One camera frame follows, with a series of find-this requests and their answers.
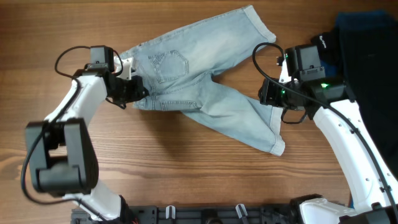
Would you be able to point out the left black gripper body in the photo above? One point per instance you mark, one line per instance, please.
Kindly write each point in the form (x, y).
(127, 91)

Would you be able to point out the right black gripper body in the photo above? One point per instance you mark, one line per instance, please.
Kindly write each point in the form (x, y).
(276, 94)

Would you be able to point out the light blue denim shorts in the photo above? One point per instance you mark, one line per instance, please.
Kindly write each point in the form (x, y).
(178, 70)

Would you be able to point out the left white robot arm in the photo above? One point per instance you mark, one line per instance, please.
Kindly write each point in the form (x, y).
(61, 164)

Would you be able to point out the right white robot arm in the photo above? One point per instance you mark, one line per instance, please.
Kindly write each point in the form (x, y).
(330, 103)

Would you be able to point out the dark clothes pile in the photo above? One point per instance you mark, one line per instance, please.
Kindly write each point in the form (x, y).
(362, 47)

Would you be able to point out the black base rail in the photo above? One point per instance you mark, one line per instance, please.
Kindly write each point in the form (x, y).
(273, 213)

